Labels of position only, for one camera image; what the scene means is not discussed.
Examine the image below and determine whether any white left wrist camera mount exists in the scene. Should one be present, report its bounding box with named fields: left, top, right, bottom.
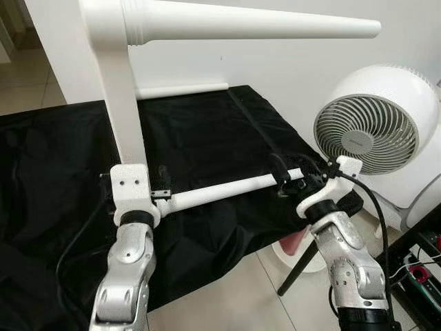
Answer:
left=110, top=163, right=162, bottom=230

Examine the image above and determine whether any white dome appliance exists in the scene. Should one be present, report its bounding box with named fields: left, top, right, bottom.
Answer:
left=364, top=169, right=441, bottom=233

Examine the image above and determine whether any pink grey hair dryer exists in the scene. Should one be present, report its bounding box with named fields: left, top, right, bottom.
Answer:
left=409, top=265, right=429, bottom=284

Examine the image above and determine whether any pink plastic piece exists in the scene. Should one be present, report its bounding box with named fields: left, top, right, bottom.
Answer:
left=282, top=230, right=309, bottom=256

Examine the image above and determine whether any thin white cable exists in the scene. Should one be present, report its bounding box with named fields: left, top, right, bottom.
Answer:
left=387, top=259, right=441, bottom=280

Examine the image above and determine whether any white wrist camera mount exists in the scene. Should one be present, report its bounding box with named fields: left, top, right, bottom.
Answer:
left=296, top=154, right=365, bottom=219
left=110, top=163, right=162, bottom=230

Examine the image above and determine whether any white plastic children tabletop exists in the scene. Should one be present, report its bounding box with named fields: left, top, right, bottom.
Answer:
left=78, top=0, right=150, bottom=172

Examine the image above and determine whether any black metal shelf rack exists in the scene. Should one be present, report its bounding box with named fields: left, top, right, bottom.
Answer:
left=388, top=223, right=441, bottom=331

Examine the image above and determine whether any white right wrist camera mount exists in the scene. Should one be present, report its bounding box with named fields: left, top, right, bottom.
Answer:
left=296, top=154, right=365, bottom=219

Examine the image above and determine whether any white plastic table leg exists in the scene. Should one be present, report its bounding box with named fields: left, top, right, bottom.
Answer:
left=123, top=0, right=382, bottom=48
left=134, top=82, right=230, bottom=101
left=167, top=167, right=307, bottom=214

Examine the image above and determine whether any black metal table leg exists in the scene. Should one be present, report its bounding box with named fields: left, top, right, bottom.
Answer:
left=277, top=240, right=320, bottom=299

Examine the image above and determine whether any white pedestal fan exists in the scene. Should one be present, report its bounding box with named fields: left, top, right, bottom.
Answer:
left=271, top=63, right=441, bottom=274

